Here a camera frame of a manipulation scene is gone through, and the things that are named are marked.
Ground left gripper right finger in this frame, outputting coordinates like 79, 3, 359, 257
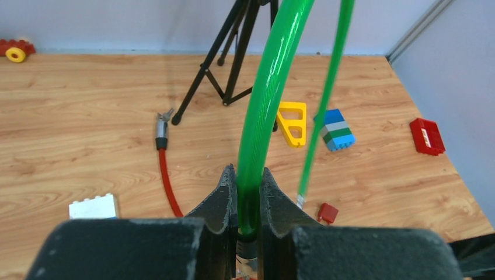
258, 169, 462, 279

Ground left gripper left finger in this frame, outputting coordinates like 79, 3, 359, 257
26, 165, 237, 279

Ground red padlock with thin cable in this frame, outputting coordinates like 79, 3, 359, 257
316, 203, 339, 225

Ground green cable lock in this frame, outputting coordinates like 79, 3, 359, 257
236, 1, 354, 260

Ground white blue block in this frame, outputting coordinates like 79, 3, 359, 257
68, 193, 118, 219

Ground blue green stacked blocks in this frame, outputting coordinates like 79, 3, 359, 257
311, 108, 356, 152

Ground yellow triangular plastic piece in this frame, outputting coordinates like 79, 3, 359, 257
276, 101, 307, 148

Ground red window block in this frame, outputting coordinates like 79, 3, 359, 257
409, 118, 446, 156

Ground toy car red green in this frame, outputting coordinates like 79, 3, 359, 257
1, 39, 36, 63

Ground thick red cable lock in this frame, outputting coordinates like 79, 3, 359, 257
155, 108, 184, 218

